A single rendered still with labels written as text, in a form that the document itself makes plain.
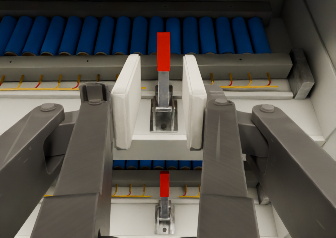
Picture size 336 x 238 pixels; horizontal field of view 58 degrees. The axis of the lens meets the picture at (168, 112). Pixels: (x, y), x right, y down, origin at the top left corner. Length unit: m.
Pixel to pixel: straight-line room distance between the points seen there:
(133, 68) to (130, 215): 0.32
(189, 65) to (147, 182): 0.30
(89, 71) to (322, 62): 0.24
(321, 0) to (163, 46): 0.17
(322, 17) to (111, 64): 0.22
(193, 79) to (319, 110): 0.21
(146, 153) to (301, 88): 0.17
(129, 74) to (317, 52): 0.23
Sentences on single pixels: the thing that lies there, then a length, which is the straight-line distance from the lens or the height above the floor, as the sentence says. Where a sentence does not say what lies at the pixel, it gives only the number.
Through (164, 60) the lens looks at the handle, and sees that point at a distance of 0.28.
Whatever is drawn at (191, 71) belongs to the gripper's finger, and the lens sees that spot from 0.16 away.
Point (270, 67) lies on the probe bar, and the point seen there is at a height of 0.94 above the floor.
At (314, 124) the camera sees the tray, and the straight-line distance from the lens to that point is 0.34.
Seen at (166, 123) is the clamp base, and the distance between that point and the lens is 0.30.
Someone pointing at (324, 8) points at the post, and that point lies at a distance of 0.36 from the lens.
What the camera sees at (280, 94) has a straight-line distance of 0.34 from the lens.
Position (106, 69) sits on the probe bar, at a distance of 0.33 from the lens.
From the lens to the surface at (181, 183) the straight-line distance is 0.46.
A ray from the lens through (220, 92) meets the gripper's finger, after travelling 0.16.
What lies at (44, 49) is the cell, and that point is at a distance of 0.38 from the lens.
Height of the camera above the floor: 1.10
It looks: 39 degrees down
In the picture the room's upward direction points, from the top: straight up
